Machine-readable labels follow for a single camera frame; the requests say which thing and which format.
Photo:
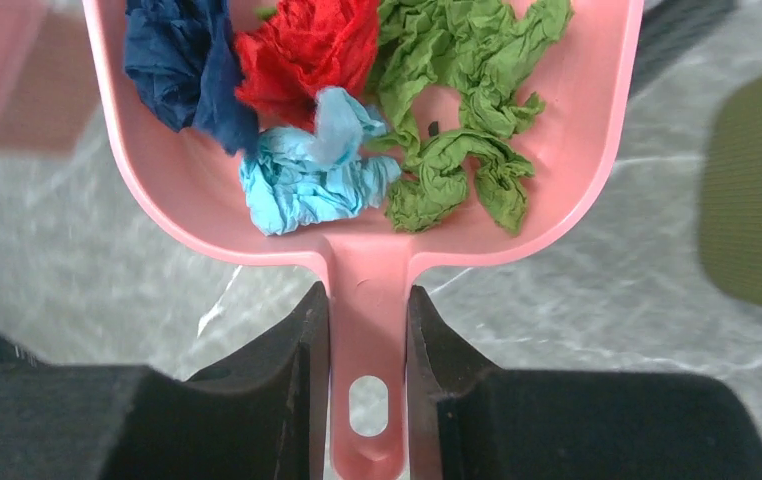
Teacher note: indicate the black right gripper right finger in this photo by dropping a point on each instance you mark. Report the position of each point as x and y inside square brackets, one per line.
[468, 418]

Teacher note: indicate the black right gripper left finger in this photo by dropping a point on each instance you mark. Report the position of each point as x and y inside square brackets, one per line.
[259, 413]

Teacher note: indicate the pink plastic dustpan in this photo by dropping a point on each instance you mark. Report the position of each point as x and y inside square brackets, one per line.
[191, 188]

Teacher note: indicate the pink hand brush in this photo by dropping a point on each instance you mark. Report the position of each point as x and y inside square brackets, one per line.
[48, 86]

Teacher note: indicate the teal paper scrap centre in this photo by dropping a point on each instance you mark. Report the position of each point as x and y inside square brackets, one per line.
[296, 178]

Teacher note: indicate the green paper scrap under dustpan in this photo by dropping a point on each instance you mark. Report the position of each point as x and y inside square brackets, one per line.
[438, 176]

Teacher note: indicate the blue paper scrap left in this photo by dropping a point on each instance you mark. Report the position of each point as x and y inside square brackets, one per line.
[179, 56]

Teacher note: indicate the olive green mesh wastebasket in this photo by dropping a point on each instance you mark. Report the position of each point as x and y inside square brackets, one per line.
[729, 233]

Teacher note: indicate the red paper scrap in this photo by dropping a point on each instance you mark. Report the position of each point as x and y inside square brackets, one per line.
[303, 48]

